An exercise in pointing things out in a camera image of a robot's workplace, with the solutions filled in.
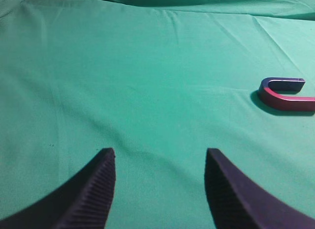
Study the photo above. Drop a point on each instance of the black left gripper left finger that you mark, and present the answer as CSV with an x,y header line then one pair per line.
x,y
83,202

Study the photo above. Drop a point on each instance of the green cloth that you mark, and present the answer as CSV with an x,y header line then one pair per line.
x,y
160,82

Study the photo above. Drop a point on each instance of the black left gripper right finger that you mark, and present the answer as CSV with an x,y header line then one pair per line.
x,y
236,202

